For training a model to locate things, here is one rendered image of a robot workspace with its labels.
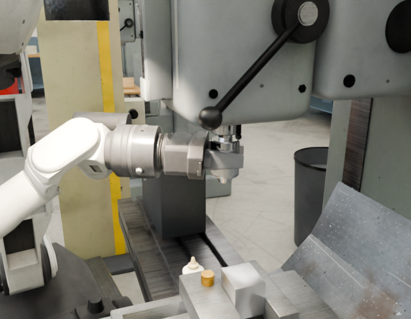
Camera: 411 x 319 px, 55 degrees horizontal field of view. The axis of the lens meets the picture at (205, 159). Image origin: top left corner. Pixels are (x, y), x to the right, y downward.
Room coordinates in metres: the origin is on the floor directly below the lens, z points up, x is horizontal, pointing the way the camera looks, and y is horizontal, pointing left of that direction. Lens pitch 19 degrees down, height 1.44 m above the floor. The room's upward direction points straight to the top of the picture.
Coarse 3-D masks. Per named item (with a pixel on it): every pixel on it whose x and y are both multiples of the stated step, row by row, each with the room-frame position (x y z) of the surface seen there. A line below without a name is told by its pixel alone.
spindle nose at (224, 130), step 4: (220, 128) 0.59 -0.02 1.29; (224, 128) 0.59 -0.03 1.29; (228, 128) 0.59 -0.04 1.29; (232, 128) 0.59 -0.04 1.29; (212, 132) 0.61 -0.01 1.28; (216, 132) 0.60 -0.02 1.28; (220, 132) 0.59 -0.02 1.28; (224, 132) 0.59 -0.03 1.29; (228, 132) 0.59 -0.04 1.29; (232, 132) 0.59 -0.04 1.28
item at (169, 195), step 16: (160, 176) 0.89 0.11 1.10; (176, 176) 0.90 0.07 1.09; (144, 192) 1.06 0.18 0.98; (160, 192) 0.89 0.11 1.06; (176, 192) 0.90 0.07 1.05; (192, 192) 0.91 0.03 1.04; (160, 208) 0.89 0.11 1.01; (176, 208) 0.90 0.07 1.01; (192, 208) 0.91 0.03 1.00; (160, 224) 0.89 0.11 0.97; (176, 224) 0.90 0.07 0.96; (192, 224) 0.91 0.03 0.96
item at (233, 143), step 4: (216, 136) 0.63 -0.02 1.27; (232, 136) 0.63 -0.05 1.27; (212, 140) 0.61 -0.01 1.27; (216, 140) 0.61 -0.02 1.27; (220, 140) 0.61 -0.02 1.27; (228, 140) 0.61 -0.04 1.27; (232, 140) 0.61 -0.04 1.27; (236, 140) 0.61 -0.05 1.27; (212, 144) 0.61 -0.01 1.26; (216, 144) 0.60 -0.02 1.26; (220, 144) 0.59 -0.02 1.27; (224, 144) 0.59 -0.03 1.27; (228, 144) 0.59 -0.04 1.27; (232, 144) 0.60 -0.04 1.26; (236, 144) 0.60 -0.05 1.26; (224, 148) 0.59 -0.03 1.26; (228, 148) 0.59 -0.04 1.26
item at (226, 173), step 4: (212, 148) 0.61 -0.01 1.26; (216, 148) 0.60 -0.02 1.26; (220, 148) 0.59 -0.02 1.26; (232, 148) 0.60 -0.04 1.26; (236, 148) 0.60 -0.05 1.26; (232, 152) 0.60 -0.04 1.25; (236, 152) 0.60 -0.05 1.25; (236, 168) 0.60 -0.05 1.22; (212, 172) 0.61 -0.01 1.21; (216, 172) 0.60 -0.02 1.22; (220, 172) 0.59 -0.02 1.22; (224, 172) 0.59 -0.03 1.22; (228, 172) 0.59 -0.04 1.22; (232, 172) 0.60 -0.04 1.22; (236, 172) 0.60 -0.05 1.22; (216, 176) 0.60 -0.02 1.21; (220, 176) 0.59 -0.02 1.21; (224, 176) 0.59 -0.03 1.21; (228, 176) 0.59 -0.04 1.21; (232, 176) 0.60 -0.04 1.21; (236, 176) 0.60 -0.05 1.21
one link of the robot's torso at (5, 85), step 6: (18, 60) 0.97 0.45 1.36; (6, 66) 0.97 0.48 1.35; (12, 66) 0.98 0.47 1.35; (18, 66) 0.99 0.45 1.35; (0, 72) 0.99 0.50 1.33; (6, 72) 1.02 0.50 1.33; (0, 78) 1.01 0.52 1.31; (6, 78) 1.02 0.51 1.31; (12, 78) 1.03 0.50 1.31; (0, 84) 1.04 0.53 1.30; (6, 84) 1.05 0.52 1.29; (12, 84) 1.05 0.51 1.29; (0, 90) 1.06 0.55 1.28
